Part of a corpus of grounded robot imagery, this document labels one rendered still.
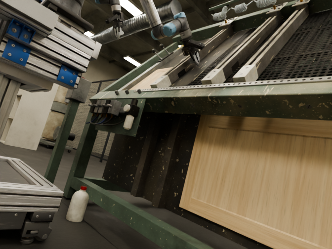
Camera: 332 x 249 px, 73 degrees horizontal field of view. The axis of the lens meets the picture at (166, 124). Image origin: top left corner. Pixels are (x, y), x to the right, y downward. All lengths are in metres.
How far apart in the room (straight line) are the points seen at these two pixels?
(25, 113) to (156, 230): 4.50
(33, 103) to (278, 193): 4.90
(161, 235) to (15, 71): 1.02
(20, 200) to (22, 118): 4.27
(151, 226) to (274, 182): 0.60
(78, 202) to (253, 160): 1.01
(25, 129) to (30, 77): 4.07
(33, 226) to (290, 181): 1.09
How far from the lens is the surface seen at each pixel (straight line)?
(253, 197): 1.14
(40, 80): 1.32
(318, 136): 1.10
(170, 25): 1.50
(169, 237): 1.11
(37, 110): 5.38
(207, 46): 1.90
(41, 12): 1.11
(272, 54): 1.38
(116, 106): 1.45
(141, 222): 1.24
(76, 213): 1.52
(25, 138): 5.37
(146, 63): 2.32
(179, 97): 1.18
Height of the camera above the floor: 0.48
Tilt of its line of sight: 9 degrees up
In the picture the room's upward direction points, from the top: 15 degrees clockwise
